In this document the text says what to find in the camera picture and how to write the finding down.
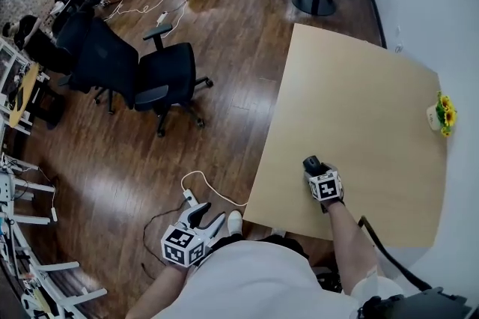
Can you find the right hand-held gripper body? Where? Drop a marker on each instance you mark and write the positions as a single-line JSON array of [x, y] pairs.
[[326, 188]]

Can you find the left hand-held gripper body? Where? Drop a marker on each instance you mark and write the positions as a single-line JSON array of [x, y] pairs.
[[184, 245]]

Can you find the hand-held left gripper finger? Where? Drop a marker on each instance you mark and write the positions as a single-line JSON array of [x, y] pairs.
[[200, 211], [216, 225]]

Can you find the black computer mouse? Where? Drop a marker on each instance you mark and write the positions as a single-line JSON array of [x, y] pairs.
[[312, 161]]

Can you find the person's left forearm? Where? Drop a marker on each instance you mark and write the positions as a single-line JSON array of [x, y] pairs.
[[161, 290]]

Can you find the person's right forearm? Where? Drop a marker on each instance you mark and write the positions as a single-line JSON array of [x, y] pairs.
[[351, 246]]

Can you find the person's white shoe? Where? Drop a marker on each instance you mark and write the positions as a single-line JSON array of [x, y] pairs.
[[234, 222]]

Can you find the person's white shirt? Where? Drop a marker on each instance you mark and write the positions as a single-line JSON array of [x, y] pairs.
[[258, 284]]

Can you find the white pot with yellow sunflowers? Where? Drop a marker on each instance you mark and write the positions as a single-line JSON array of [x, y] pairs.
[[443, 114]]

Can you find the black mesh office chair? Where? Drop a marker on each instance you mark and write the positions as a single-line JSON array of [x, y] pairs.
[[149, 78], [75, 31]]

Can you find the black body-worn pack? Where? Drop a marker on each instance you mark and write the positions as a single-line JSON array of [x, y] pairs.
[[423, 306]]

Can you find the white metal shelf rack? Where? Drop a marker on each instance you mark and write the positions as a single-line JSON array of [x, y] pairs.
[[26, 235]]

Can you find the round wooden side table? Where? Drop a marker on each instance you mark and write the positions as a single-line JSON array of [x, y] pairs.
[[23, 94]]

